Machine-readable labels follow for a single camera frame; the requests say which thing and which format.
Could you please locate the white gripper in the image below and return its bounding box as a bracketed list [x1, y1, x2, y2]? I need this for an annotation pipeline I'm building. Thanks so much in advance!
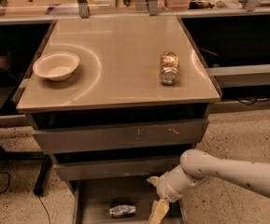
[147, 172, 181, 224]

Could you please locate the silver blue redbull can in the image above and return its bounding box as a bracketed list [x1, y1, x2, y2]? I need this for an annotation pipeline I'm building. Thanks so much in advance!
[109, 204, 136, 217]

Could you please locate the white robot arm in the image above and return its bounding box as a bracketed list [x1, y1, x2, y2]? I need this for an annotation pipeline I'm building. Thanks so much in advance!
[147, 149, 270, 224]

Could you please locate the bottom open grey drawer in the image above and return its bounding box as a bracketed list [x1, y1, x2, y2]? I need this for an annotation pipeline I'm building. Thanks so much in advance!
[72, 174, 189, 224]

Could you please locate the middle grey drawer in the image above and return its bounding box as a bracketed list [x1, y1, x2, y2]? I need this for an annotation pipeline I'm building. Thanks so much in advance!
[53, 155, 180, 181]

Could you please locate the grey drawer cabinet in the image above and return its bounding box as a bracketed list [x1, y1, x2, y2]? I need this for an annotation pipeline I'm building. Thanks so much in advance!
[13, 15, 224, 224]

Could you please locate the top grey drawer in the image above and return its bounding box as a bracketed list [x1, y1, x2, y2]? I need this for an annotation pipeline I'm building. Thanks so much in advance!
[33, 119, 209, 154]

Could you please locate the black table leg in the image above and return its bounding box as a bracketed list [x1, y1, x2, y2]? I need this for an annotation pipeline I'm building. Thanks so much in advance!
[33, 155, 51, 196]

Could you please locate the white bowl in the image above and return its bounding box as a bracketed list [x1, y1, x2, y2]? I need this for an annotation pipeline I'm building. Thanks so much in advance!
[33, 51, 80, 81]

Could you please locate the grey metal post middle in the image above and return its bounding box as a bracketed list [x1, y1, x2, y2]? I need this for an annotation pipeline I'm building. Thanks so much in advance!
[149, 0, 158, 16]

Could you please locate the grey metal post left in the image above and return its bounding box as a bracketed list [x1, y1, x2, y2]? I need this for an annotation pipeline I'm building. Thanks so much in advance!
[77, 0, 90, 19]

